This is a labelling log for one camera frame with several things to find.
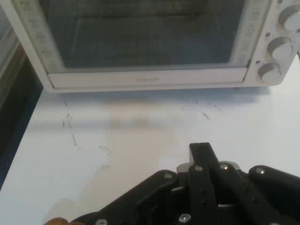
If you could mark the white oven control knob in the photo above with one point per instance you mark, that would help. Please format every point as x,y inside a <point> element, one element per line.
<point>281,48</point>
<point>291,18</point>
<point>269,71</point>

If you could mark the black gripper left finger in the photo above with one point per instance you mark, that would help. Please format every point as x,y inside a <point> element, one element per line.
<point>164,197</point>

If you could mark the white toaster oven body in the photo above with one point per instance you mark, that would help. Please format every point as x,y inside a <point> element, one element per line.
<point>260,42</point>

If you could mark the brown round object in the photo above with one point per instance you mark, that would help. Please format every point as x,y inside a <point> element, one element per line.
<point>57,221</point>

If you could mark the glass toaster oven door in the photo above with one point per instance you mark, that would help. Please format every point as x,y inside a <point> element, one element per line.
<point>145,32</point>

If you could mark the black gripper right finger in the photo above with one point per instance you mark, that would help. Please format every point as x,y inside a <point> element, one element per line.
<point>262,194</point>

